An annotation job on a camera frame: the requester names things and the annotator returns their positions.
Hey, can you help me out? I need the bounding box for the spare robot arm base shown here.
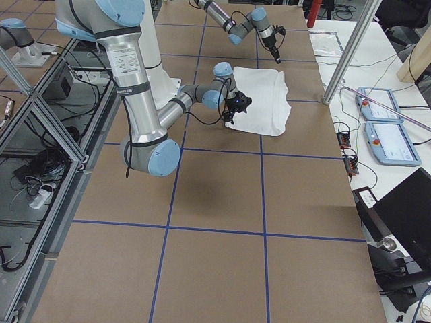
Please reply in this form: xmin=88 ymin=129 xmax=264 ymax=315
xmin=1 ymin=18 xmax=57 ymax=67

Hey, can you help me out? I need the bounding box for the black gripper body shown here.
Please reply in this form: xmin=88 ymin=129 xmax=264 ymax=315
xmin=262 ymin=34 xmax=280 ymax=58
xmin=223 ymin=98 xmax=241 ymax=124

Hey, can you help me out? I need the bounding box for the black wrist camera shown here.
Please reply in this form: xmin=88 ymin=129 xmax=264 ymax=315
xmin=272 ymin=25 xmax=286 ymax=37
xmin=234 ymin=91 xmax=252 ymax=113

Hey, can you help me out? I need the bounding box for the upper blue teach pendant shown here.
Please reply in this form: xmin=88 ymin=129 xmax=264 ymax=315
xmin=356 ymin=87 xmax=404 ymax=123

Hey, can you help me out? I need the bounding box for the lower orange circuit board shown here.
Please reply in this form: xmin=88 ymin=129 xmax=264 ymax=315
xmin=343 ymin=156 xmax=359 ymax=177

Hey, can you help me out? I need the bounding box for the blue teach pendant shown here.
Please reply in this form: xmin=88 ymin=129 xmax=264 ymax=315
xmin=356 ymin=87 xmax=404 ymax=123
xmin=364 ymin=121 xmax=422 ymax=166

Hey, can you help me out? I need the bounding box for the lower blue teach pendant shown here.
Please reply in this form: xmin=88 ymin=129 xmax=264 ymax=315
xmin=364 ymin=121 xmax=422 ymax=166

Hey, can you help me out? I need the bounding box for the aluminium frame post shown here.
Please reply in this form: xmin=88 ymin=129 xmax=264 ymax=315
xmin=322 ymin=0 xmax=382 ymax=105

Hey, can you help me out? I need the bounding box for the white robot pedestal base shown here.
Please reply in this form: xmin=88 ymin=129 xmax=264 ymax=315
xmin=139 ymin=0 xmax=181 ymax=110

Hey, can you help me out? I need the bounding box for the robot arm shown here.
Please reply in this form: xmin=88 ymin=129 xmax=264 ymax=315
xmin=55 ymin=1 xmax=242 ymax=177
xmin=188 ymin=0 xmax=286 ymax=64

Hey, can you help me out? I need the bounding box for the upper orange circuit board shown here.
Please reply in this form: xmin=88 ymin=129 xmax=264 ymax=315
xmin=337 ymin=131 xmax=352 ymax=149

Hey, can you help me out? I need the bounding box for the red object at corner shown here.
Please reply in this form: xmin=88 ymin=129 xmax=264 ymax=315
xmin=306 ymin=0 xmax=323 ymax=28

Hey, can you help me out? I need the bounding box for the orange circuit board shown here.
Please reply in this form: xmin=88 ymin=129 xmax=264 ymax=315
xmin=343 ymin=156 xmax=359 ymax=177
xmin=337 ymin=131 xmax=352 ymax=149

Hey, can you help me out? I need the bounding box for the black monitor on stand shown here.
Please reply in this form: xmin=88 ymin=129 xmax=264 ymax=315
xmin=353 ymin=168 xmax=430 ymax=312

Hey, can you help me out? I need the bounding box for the white long-sleeve printed shirt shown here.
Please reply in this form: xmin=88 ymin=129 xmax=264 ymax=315
xmin=225 ymin=67 xmax=291 ymax=137

